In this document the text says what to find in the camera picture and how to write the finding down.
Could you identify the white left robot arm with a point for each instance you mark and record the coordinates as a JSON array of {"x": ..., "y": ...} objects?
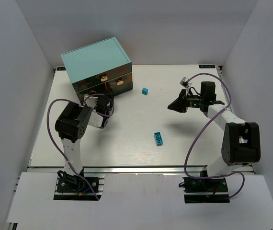
[{"x": 72, "y": 123}]

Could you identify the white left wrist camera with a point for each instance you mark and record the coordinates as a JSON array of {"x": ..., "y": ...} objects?
[{"x": 91, "y": 101}]

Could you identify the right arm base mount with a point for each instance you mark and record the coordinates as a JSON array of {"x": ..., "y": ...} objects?
[{"x": 198, "y": 188}]

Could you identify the teal drawer cabinet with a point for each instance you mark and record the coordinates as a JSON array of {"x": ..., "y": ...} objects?
[{"x": 101, "y": 67}]

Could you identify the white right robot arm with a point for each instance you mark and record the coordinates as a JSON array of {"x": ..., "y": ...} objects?
[{"x": 241, "y": 139}]

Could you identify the small cyan lego brick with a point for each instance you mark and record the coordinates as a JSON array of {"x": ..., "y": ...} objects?
[{"x": 144, "y": 91}]

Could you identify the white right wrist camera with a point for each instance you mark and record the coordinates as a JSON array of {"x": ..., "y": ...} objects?
[{"x": 186, "y": 83}]

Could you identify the cyan long lego brick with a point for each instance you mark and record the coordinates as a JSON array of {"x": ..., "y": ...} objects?
[{"x": 158, "y": 138}]

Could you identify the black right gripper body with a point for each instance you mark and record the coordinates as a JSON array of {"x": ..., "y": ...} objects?
[{"x": 184, "y": 100}]

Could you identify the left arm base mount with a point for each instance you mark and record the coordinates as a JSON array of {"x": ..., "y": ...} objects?
[{"x": 73, "y": 188}]

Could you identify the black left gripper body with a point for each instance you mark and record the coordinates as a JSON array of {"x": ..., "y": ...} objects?
[{"x": 107, "y": 100}]

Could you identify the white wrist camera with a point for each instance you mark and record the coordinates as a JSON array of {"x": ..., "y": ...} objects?
[
  {"x": 91, "y": 101},
  {"x": 186, "y": 83}
]

